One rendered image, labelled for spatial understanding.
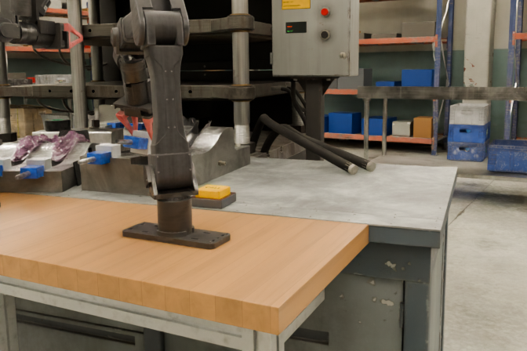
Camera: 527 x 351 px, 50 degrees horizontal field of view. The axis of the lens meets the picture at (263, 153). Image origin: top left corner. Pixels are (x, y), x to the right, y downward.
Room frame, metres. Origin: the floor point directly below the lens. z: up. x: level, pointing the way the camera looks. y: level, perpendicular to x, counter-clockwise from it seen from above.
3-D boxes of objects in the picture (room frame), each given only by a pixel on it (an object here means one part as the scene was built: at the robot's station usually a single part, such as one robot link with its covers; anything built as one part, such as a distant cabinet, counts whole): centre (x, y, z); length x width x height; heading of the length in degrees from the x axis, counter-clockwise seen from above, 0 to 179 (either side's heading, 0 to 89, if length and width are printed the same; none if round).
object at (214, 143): (1.60, 0.25, 0.87); 0.50 x 0.26 x 0.14; 159
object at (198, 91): (2.63, 0.47, 0.96); 1.29 x 0.83 x 0.18; 69
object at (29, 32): (1.46, 0.61, 1.20); 0.07 x 0.06 x 0.07; 154
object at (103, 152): (1.37, 0.41, 0.89); 0.13 x 0.05 x 0.05; 159
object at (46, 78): (7.00, 2.58, 0.96); 0.41 x 0.31 x 0.17; 47
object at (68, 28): (1.57, 0.53, 1.19); 0.09 x 0.07 x 0.07; 154
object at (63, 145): (1.64, 0.61, 0.90); 0.26 x 0.18 x 0.08; 176
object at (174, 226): (1.00, 0.16, 0.84); 0.20 x 0.07 x 0.08; 64
